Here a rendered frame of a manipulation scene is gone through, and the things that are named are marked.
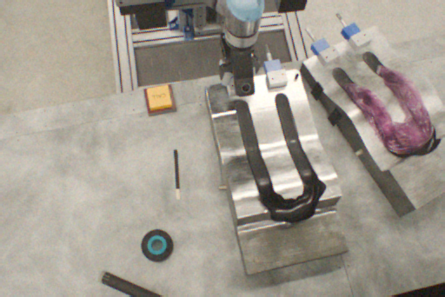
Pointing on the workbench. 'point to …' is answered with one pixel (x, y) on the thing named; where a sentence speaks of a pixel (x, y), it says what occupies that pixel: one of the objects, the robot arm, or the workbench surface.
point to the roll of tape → (152, 246)
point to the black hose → (125, 286)
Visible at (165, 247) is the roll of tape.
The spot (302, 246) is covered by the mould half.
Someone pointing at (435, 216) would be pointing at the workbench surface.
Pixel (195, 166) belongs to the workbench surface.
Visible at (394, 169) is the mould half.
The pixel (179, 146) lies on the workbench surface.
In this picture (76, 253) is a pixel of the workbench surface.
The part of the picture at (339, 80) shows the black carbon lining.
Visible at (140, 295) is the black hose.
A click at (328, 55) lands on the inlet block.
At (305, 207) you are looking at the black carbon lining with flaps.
